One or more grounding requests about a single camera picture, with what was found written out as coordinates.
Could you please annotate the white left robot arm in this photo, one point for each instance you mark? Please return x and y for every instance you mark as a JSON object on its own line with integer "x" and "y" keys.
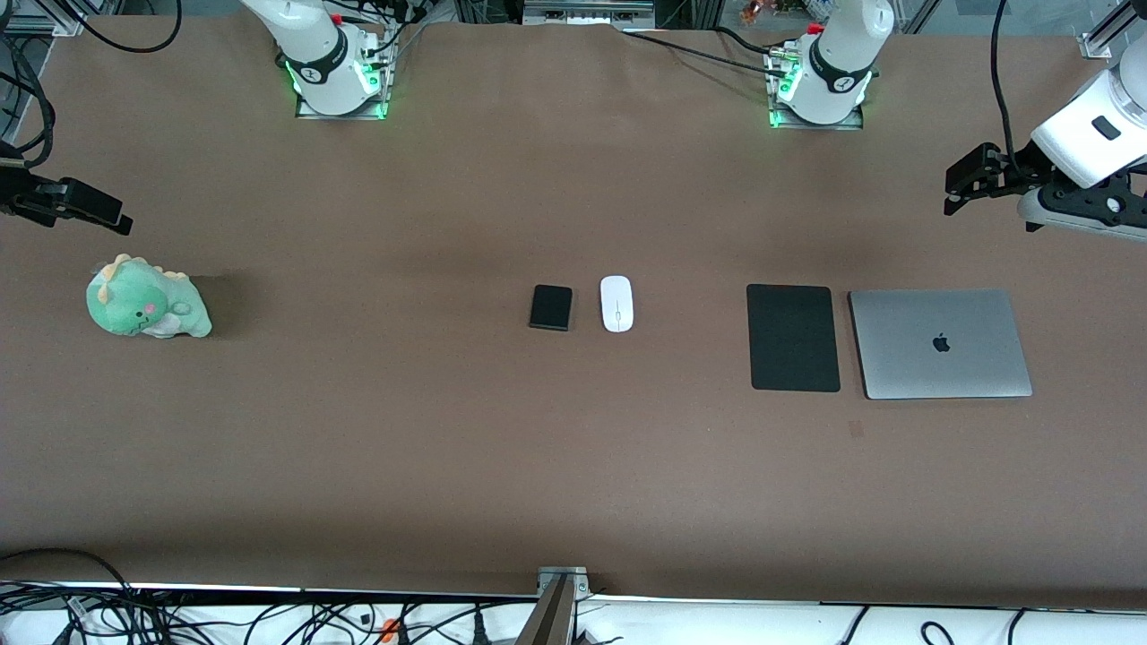
{"x": 842, "y": 54}

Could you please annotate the small orange connector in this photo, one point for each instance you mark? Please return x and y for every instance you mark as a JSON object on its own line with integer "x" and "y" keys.
{"x": 387, "y": 632}

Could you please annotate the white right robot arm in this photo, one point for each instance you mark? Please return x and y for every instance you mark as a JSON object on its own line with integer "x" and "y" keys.
{"x": 314, "y": 45}

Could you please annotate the black mouse pad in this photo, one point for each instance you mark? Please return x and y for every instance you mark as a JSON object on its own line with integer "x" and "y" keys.
{"x": 793, "y": 338}

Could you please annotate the grey metal camera post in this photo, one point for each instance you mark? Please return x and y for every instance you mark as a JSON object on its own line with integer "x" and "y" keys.
{"x": 554, "y": 609}

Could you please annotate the green dinosaur plush toy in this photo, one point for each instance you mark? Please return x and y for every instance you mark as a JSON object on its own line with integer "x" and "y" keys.
{"x": 143, "y": 305}

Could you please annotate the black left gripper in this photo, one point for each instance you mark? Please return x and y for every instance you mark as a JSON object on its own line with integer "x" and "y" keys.
{"x": 1011, "y": 171}

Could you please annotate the white computer mouse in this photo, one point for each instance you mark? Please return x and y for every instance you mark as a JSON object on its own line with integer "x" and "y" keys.
{"x": 616, "y": 304}

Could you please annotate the aluminium frame profile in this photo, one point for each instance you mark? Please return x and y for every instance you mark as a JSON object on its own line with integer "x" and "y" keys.
{"x": 63, "y": 16}
{"x": 1111, "y": 31}

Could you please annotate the grey equipment box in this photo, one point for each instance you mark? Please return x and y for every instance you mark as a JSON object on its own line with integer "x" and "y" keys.
{"x": 587, "y": 11}

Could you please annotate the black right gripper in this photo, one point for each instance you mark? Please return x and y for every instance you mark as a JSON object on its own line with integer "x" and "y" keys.
{"x": 29, "y": 195}

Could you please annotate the silver closed laptop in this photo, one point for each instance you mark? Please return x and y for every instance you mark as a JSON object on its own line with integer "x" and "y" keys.
{"x": 939, "y": 343}

